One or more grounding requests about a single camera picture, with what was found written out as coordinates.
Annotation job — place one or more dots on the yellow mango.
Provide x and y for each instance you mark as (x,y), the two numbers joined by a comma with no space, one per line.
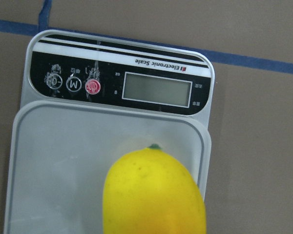
(150,192)

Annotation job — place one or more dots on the silver electronic kitchen scale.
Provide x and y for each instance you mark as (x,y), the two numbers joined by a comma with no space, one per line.
(87,100)

